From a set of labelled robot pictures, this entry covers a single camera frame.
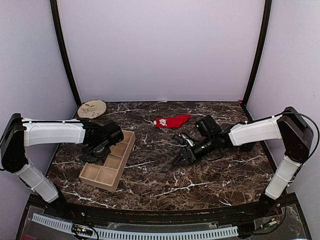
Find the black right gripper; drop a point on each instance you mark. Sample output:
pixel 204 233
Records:
pixel 187 155

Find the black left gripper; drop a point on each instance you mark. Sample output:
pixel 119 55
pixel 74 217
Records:
pixel 91 159

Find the red patterned sock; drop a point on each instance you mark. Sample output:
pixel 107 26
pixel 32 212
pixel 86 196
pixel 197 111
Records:
pixel 171 122

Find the wooden compartment tray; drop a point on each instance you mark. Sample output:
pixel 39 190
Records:
pixel 107 176

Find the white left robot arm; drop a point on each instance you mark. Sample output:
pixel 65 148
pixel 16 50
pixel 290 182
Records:
pixel 20 133

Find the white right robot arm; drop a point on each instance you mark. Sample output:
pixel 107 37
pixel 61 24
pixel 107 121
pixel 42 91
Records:
pixel 289 126

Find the dark blue mug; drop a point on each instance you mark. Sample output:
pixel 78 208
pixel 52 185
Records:
pixel 247 147

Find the small green circuit board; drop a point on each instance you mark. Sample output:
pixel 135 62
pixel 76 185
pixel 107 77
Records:
pixel 81 230

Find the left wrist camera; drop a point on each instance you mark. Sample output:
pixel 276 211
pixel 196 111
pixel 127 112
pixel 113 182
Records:
pixel 112 133

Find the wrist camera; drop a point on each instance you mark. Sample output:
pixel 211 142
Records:
pixel 207 127
pixel 112 133

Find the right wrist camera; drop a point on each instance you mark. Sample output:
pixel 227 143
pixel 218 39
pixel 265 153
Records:
pixel 207 127

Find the black front rail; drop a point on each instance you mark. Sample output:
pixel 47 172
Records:
pixel 234 215

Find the white slotted cable duct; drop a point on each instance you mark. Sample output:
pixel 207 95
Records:
pixel 123 231

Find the left black frame post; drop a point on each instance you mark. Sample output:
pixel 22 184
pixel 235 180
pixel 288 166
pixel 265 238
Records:
pixel 63 51

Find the black frame post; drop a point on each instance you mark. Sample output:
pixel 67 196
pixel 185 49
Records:
pixel 259 52
pixel 63 51

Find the right black frame post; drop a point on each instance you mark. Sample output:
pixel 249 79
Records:
pixel 259 52

